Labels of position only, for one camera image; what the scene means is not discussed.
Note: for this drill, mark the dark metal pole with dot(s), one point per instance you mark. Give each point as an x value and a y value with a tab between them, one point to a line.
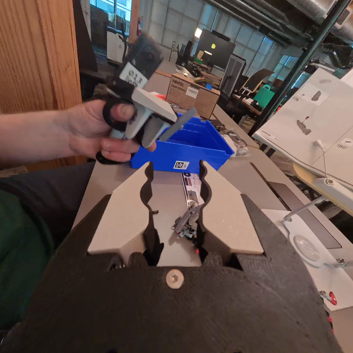
303	55

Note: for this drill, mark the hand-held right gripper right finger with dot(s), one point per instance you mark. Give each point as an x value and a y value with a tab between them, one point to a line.
234	220

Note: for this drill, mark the person's left hand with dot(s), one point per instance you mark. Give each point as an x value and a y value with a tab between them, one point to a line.
88	124

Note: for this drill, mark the green bag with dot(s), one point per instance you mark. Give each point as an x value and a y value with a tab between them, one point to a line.
264	96

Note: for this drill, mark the white lego sticker sheet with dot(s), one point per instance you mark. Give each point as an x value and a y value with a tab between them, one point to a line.
193	187

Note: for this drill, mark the blue plastic bin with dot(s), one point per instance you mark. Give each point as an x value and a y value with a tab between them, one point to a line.
187	149

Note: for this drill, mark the white book stand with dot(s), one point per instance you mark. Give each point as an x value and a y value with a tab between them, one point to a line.
317	262

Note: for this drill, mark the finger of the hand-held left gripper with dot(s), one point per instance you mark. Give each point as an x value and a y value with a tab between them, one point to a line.
154	106

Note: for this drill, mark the person's green shirt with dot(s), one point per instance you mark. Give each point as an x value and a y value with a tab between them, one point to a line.
22	262

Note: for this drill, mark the brown cardboard box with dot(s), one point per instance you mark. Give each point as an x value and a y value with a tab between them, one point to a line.
193	95

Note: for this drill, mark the grey lego panel assembly red pins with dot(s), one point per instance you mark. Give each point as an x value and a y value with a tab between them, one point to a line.
176	124

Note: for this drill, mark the person's dark trousers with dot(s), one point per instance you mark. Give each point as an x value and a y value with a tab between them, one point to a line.
55	187

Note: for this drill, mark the grey black lego car model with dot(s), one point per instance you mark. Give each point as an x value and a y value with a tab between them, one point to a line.
187	220

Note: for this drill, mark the white recycling bin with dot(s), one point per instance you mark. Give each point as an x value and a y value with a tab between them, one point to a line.
115	45

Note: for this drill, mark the black monitor screen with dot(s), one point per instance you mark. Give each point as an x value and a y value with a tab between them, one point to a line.
215	48

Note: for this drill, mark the clear plastic parts bag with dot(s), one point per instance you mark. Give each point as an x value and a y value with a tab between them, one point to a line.
237	143

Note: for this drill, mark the open lego instruction booklet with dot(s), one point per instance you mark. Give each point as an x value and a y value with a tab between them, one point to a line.
317	124

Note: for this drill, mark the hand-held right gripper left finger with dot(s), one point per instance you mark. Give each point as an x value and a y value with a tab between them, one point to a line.
118	220

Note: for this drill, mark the grey metal cabinet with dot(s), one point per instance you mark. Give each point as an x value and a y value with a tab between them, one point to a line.
234	74

